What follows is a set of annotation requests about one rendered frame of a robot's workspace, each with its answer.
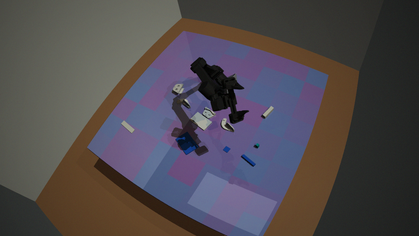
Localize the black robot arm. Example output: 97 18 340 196
190 57 227 111

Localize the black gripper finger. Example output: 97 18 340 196
232 110 249 121
225 80 244 90

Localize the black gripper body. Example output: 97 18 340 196
219 77 244 124

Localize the blue flat bar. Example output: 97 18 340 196
242 155 256 166

